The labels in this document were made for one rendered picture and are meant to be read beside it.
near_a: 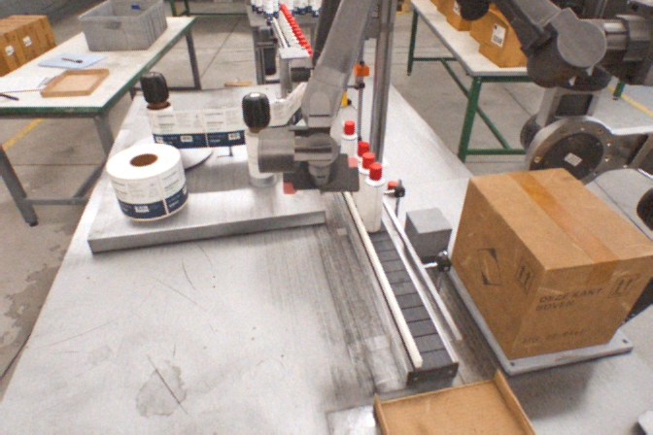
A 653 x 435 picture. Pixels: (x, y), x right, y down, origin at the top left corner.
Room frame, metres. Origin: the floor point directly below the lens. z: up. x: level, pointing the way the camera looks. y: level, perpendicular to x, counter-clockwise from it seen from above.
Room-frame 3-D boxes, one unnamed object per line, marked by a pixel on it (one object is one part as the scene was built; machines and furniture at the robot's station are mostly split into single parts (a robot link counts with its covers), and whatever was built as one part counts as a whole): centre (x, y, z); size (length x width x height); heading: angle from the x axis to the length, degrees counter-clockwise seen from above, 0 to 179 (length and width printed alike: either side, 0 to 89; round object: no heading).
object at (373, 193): (0.92, -0.13, 0.98); 0.05 x 0.05 x 0.20
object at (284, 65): (1.69, 0.12, 1.01); 0.14 x 0.13 x 0.26; 12
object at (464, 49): (3.62, -1.28, 0.39); 2.20 x 0.80 x 0.78; 1
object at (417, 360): (1.00, -0.07, 0.91); 1.07 x 0.01 x 0.02; 12
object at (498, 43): (2.76, -1.20, 0.97); 0.51 x 0.39 x 0.37; 96
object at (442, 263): (0.69, -0.25, 0.91); 0.07 x 0.03 x 0.16; 102
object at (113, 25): (3.15, 1.42, 0.91); 0.60 x 0.40 x 0.22; 4
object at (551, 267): (0.69, -0.47, 0.99); 0.30 x 0.24 x 0.27; 10
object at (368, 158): (0.98, -0.11, 0.98); 0.05 x 0.05 x 0.20
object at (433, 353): (1.29, -0.05, 0.86); 1.65 x 0.08 x 0.04; 12
